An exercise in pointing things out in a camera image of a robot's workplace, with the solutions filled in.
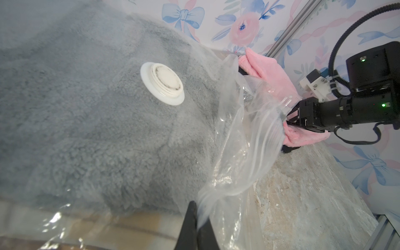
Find clear plastic vacuum bag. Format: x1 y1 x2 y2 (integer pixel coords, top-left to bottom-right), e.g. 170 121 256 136
1 1 292 249

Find black white patterned blanket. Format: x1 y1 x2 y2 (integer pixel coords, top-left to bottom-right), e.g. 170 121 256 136
281 145 300 154

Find orange cream striped blanket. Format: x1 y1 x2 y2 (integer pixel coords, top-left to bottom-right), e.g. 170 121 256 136
1 200 183 250

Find white round bag valve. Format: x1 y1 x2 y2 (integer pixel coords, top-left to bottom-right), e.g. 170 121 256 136
140 62 185 106

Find grey fluffy blanket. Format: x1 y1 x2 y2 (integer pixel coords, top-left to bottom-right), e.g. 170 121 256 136
1 1 238 214

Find right aluminium corner post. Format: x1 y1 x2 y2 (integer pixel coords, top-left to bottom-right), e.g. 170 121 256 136
264 0 324 57

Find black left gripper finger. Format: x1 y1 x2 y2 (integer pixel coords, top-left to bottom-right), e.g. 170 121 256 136
174 201 220 250

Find black corrugated cable conduit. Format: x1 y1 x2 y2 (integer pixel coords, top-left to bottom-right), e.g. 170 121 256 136
327 2 400 99

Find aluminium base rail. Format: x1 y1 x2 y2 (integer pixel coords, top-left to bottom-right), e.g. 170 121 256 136
363 211 400 250

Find pink fluffy blanket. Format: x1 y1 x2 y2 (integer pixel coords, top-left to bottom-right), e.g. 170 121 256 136
238 48 330 147

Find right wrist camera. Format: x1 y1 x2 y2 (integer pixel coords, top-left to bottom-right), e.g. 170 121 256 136
300 69 331 103

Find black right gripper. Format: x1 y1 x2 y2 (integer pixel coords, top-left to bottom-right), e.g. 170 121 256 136
286 96 359 133

